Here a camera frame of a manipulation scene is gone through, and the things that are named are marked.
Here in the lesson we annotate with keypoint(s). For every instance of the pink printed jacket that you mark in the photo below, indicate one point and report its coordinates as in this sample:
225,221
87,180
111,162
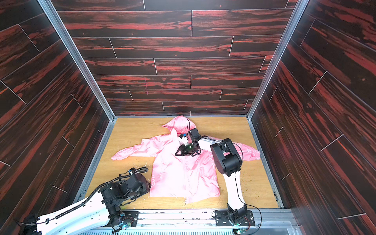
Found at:
193,178

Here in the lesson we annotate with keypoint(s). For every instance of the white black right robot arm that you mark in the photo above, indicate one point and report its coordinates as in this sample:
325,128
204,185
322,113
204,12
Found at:
227,161

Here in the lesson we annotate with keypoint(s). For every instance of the aluminium corner post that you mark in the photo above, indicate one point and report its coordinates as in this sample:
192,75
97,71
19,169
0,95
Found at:
291,26
58,25

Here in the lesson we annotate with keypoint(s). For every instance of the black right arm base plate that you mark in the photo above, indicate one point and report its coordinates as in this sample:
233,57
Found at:
224,218

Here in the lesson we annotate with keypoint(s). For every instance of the aluminium front rail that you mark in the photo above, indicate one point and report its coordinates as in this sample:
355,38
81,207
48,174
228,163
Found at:
212,222

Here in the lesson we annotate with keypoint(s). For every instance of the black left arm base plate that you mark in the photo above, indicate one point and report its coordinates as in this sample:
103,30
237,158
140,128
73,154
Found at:
128,219

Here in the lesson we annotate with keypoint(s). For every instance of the aluminium left corner post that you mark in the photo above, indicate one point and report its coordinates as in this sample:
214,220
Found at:
58,25

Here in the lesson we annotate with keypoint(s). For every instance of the aluminium right corner post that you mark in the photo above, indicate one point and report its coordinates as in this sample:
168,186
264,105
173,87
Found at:
291,26

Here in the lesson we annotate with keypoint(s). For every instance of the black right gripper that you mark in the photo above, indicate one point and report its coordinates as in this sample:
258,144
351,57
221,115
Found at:
184,149

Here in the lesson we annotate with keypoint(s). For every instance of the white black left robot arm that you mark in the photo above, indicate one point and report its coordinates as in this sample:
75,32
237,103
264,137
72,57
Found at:
101,208

